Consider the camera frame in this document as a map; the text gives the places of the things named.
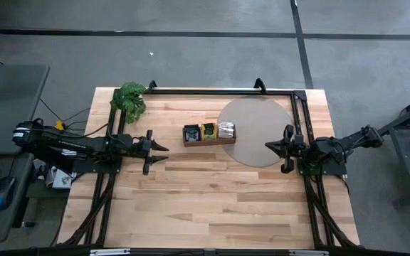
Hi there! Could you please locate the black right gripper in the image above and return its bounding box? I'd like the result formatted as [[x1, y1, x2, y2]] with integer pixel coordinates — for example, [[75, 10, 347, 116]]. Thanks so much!
[[264, 124, 308, 175]]

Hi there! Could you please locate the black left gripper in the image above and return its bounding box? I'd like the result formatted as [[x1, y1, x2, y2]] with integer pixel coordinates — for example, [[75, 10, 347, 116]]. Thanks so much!
[[132, 129, 170, 176]]

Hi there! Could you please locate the dark green tea packet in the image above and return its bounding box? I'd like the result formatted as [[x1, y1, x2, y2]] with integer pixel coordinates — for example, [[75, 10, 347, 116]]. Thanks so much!
[[184, 124, 201, 142]]

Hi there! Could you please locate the orange white Tazo tea packet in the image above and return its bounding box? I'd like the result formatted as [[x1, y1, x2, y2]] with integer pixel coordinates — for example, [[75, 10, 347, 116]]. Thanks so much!
[[217, 122, 236, 140]]

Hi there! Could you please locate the yellow green tea packet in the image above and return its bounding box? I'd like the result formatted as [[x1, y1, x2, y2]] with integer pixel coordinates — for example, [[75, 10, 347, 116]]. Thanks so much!
[[200, 122, 218, 142]]

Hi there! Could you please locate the dark wooden tea organizer box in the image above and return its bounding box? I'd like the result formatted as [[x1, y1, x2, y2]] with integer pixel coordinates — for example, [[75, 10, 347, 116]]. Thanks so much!
[[182, 122, 238, 148]]

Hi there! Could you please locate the grey round mat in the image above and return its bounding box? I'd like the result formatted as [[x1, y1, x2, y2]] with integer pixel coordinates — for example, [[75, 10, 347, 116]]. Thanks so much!
[[216, 95, 295, 169]]

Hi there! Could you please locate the green potted plant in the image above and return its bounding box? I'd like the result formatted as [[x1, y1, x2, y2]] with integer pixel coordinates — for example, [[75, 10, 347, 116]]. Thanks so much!
[[109, 81, 148, 125]]

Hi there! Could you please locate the white paper tag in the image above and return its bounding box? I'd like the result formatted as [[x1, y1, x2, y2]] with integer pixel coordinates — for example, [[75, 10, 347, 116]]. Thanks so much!
[[51, 168, 73, 190]]

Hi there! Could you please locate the black computer mouse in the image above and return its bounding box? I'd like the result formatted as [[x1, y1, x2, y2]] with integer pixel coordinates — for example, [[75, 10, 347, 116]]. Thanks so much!
[[0, 176, 17, 211]]

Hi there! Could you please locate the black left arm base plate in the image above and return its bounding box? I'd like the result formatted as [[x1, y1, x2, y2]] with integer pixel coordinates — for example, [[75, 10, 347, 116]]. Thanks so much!
[[71, 133, 125, 175]]

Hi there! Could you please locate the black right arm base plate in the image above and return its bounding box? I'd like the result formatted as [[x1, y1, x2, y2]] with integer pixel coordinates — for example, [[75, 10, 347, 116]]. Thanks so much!
[[297, 146, 348, 177]]

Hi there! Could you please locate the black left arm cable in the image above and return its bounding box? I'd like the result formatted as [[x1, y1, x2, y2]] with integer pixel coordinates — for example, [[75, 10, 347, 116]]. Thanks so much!
[[30, 119, 110, 140]]

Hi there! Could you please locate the black aluminium table frame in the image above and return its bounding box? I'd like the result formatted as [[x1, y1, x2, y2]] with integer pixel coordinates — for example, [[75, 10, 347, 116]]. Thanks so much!
[[57, 78, 361, 250]]

